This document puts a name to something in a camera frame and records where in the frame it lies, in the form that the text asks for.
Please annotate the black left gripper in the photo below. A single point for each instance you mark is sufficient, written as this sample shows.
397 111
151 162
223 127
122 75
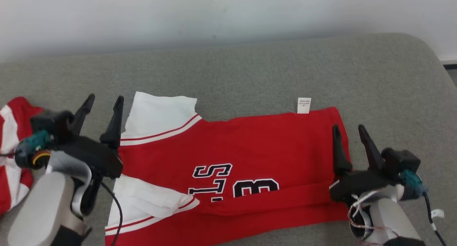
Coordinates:
96 156

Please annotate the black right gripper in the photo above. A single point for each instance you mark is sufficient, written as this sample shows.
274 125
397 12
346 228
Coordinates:
360 185

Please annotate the red white basketball shorts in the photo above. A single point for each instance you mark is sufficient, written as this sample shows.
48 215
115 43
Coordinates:
14 114

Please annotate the red white lettered jersey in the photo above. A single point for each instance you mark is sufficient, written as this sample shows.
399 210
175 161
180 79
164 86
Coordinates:
250 146

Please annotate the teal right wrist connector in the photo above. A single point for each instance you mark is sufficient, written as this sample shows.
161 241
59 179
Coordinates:
414 183

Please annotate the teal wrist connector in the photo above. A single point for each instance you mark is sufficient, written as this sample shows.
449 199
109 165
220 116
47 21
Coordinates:
414 183
35 140

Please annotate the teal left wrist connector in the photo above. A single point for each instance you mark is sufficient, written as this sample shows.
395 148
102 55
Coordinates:
35 140

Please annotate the white black skirting board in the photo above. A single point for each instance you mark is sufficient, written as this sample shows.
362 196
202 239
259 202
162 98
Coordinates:
450 63

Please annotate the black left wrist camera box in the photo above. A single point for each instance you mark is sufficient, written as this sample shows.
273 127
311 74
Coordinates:
53 122

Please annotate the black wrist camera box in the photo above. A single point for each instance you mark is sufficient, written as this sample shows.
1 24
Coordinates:
53 122
401 162

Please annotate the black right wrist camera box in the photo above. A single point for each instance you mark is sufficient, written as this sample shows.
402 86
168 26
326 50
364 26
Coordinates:
401 162

